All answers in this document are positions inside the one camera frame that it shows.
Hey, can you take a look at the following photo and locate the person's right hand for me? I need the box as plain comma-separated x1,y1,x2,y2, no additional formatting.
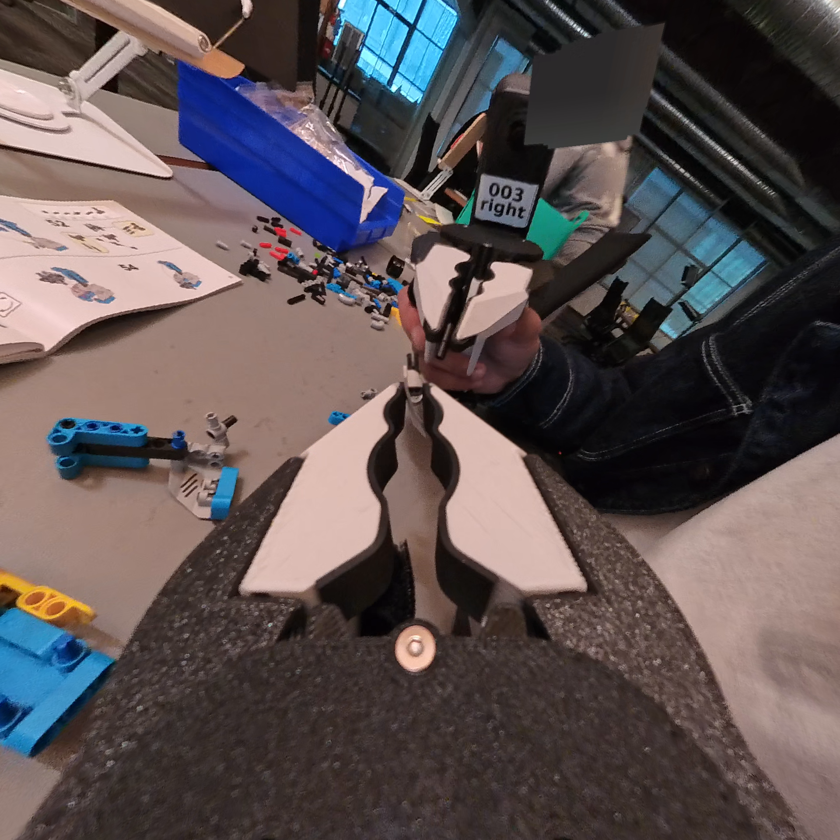
397,297,543,396

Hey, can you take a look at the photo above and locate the white stand base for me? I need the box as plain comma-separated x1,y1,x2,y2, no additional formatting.
0,36,173,179

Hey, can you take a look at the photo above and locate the blue grey brick assembly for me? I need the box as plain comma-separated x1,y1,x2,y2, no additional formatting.
167,440,240,521

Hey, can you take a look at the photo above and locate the teal container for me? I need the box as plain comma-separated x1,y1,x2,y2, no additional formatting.
456,197,589,260

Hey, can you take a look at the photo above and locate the pile of small brick parts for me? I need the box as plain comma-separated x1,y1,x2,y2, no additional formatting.
217,213,411,329

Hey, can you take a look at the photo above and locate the blue yellow brick vehicle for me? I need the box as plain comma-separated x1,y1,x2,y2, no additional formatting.
0,570,116,756

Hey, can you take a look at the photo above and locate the grey desk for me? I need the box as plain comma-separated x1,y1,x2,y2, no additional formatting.
0,59,473,788

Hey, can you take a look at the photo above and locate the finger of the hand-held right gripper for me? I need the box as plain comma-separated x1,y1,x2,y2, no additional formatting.
451,261,534,343
411,245,462,361

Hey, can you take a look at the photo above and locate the clear plastic bag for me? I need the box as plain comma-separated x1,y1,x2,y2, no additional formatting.
236,82,388,224

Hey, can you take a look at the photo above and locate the silver ventilation duct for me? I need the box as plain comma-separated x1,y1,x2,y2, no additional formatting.
558,0,840,237

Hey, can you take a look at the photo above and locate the open instruction booklet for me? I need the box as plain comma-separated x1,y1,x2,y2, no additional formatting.
0,195,244,365

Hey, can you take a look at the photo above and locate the blue beams black axle assembly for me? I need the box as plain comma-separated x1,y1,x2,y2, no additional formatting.
47,416,188,480

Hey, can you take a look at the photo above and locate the blue plastic bin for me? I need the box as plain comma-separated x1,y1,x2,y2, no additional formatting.
177,60,406,253

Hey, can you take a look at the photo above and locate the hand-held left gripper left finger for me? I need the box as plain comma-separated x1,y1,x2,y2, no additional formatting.
238,384,404,606

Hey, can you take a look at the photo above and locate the grey panel with connectors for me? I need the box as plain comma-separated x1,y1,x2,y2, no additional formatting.
402,367,431,437

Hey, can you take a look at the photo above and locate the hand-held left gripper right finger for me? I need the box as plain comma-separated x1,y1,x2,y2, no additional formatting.
422,385,588,626

